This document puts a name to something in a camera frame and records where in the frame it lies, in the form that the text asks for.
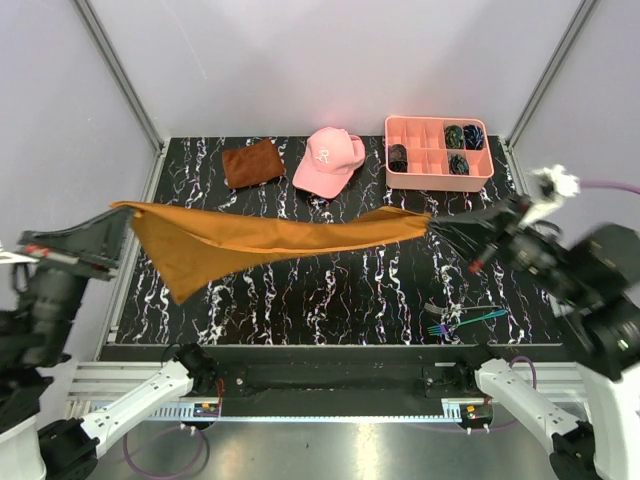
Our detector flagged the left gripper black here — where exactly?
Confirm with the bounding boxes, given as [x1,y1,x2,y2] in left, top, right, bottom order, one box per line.
[21,201,140,361]

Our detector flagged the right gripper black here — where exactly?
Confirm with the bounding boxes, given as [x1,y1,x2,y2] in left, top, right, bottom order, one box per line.
[426,188,589,302]

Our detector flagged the orange cloth napkin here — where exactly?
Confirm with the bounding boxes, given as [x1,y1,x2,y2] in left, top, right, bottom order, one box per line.
[111,201,431,304]

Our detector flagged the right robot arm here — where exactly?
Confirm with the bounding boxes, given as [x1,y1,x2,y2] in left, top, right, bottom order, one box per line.
[428,195,639,479]

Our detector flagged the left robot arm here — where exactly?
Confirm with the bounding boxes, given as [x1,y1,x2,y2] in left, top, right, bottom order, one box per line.
[1,207,216,479]

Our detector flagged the teal patterned rolled sock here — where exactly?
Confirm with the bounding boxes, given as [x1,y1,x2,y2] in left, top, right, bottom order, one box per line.
[448,153,470,176]

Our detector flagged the pink divided organizer tray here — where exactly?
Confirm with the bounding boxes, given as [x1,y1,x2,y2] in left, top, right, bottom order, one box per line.
[384,116,495,193]

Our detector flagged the silver fork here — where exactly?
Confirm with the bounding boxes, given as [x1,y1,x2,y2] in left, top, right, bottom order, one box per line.
[424,303,501,316]

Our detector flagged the green patterned rolled sock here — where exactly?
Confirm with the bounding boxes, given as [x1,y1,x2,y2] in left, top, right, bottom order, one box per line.
[444,125,464,149]

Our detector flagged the iridescent rainbow fork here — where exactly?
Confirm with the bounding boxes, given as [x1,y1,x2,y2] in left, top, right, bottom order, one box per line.
[427,309,507,336]

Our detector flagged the blue patterned rolled sock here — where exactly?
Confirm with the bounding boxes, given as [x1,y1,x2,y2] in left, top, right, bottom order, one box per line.
[463,124,485,151]

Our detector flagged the dark rolled sock left compartment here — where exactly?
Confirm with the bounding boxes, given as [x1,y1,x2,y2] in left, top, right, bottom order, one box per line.
[388,144,408,173]

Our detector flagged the pink baseball cap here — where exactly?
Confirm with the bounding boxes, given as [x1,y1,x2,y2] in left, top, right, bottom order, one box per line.
[292,127,366,200]

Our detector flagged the brown folded cloth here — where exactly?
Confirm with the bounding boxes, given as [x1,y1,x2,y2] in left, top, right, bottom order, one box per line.
[222,138,286,189]

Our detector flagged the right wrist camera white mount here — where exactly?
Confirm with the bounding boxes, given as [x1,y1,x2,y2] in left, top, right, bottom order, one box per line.
[525,164,580,224]

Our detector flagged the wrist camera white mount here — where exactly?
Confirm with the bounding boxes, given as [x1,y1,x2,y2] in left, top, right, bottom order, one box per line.
[525,164,580,224]
[0,243,25,265]

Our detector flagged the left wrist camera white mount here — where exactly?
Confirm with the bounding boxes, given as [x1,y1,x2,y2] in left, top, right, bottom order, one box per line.
[0,243,25,265]

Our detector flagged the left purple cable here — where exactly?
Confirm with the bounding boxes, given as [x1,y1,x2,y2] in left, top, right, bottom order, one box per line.
[122,429,211,476]

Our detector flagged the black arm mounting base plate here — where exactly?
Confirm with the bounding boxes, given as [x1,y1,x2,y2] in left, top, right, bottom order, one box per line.
[159,344,511,419]

